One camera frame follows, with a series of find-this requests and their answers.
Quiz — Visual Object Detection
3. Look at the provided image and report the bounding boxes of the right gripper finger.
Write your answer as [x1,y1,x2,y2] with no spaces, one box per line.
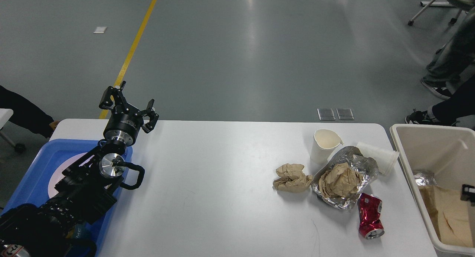
[460,184,475,203]

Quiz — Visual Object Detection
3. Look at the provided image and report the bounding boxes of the floor outlet plate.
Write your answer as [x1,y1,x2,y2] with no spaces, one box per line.
[336,108,355,121]
[317,108,336,121]

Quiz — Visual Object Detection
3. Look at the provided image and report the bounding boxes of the white cup lying sideways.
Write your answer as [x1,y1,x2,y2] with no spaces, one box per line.
[356,141,399,176]

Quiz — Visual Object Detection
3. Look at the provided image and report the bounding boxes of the white side table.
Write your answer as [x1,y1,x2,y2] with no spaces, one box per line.
[0,108,26,153]

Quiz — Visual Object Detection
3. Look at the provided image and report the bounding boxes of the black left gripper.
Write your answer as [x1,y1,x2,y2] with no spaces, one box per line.
[99,81,159,144]

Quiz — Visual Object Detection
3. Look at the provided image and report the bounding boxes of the brown paper bag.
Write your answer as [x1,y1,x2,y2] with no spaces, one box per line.
[418,185,474,247]

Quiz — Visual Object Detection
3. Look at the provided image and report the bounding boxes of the blue plastic tray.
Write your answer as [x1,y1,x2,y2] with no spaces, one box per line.
[1,139,115,257]

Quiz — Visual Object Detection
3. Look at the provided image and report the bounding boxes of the dark seated person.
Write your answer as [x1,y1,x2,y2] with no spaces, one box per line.
[0,86,59,138]

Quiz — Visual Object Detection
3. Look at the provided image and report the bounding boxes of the grey-blue mug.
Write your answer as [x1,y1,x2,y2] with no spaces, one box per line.
[69,221,92,240]

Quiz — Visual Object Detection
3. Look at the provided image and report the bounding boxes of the beige waste bin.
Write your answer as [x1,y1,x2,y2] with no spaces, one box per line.
[390,124,475,256]

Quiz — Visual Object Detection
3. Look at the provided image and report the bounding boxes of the pink plate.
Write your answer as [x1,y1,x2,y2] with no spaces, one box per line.
[47,153,86,198]

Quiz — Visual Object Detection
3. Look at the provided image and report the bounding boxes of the foil scrap in bin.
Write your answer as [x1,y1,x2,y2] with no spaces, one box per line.
[413,170,438,186]

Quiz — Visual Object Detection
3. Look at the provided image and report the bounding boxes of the red foil wrapper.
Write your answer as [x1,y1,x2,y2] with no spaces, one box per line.
[358,193,385,240]

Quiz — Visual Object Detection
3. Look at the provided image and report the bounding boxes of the white rolling stand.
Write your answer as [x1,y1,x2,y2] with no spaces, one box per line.
[407,0,474,26]

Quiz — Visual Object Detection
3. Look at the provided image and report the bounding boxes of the crumpled foil with paper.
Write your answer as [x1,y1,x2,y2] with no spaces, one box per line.
[310,146,379,211]

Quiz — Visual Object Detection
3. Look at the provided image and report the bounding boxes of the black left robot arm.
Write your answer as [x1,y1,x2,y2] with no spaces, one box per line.
[1,81,159,257]

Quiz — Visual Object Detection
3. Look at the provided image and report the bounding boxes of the person in blue jeans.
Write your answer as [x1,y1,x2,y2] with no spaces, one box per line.
[421,0,475,100]

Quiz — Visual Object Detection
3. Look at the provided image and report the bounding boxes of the crumpled brown paper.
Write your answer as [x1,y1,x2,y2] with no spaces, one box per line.
[273,163,314,193]

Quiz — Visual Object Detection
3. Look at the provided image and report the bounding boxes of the person in black clothes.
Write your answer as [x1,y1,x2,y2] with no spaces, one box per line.
[405,76,475,127]

